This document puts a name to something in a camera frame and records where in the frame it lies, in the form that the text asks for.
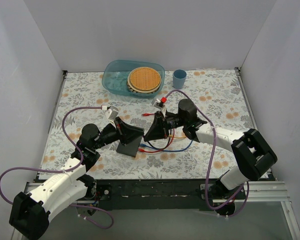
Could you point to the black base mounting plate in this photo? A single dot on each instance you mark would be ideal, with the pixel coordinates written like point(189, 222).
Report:
point(148, 194)

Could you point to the floral table mat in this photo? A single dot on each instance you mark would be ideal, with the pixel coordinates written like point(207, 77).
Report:
point(217, 93)

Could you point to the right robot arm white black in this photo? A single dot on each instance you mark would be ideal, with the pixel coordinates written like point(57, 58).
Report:
point(253, 155)

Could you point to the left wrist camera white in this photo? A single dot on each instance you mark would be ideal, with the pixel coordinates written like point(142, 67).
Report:
point(111, 114)

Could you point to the teal plastic tub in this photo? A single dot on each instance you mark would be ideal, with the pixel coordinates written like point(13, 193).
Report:
point(115, 78)

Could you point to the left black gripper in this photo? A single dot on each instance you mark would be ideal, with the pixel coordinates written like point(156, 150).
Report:
point(120, 130)

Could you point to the black network switch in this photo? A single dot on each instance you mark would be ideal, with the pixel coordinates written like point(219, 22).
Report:
point(130, 149)

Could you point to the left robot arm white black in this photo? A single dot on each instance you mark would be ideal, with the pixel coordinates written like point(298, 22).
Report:
point(32, 212)

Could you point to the woven wicker round plate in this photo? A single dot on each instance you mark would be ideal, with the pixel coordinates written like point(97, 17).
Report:
point(144, 80)

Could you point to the aluminium frame rail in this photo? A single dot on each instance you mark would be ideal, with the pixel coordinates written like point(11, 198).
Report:
point(268, 191)

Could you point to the blue plastic cup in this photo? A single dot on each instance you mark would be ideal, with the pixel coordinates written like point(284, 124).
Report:
point(179, 78)

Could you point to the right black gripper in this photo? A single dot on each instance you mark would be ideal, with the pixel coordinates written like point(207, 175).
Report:
point(161, 125)

